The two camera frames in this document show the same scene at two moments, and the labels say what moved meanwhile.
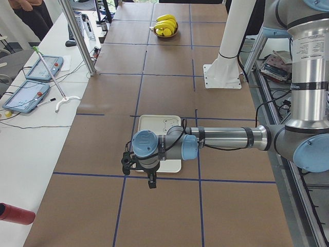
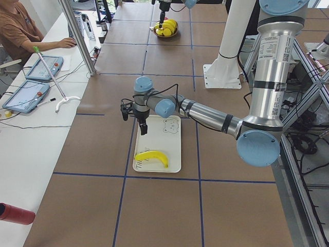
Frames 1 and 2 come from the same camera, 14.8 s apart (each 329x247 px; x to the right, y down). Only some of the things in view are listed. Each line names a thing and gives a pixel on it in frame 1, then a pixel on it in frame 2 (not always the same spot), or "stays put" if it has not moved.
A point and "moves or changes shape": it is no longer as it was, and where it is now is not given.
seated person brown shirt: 34,15 → 19,33
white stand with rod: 66,99 stays put
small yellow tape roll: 8,113 stays put
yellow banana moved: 166,17 moves or changes shape
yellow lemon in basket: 167,32 stays put
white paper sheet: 67,63 stays put
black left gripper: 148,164 → 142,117
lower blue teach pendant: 27,97 stays put
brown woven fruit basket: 170,35 stays put
